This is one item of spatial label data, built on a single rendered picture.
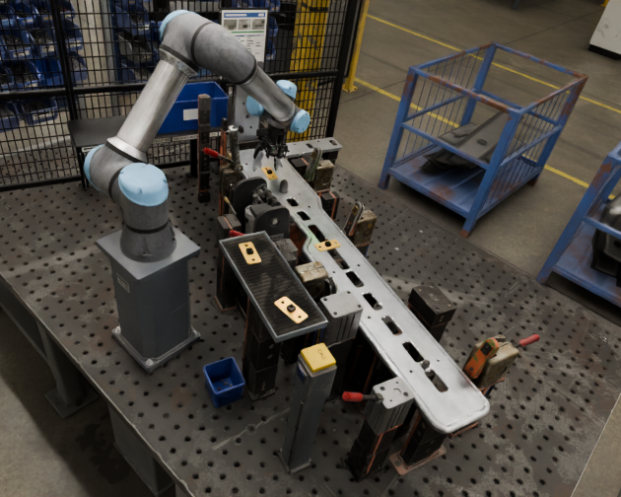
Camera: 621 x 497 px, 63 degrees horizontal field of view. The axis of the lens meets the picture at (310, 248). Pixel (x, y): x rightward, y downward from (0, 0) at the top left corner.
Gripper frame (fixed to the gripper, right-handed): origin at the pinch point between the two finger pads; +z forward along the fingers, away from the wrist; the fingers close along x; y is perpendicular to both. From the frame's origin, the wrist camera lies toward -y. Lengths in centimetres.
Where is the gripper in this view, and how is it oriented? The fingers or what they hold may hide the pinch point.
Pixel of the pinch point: (264, 168)
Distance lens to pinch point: 200.2
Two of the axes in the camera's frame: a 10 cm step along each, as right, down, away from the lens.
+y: 4.3, 6.4, -6.4
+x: 8.7, -1.0, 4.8
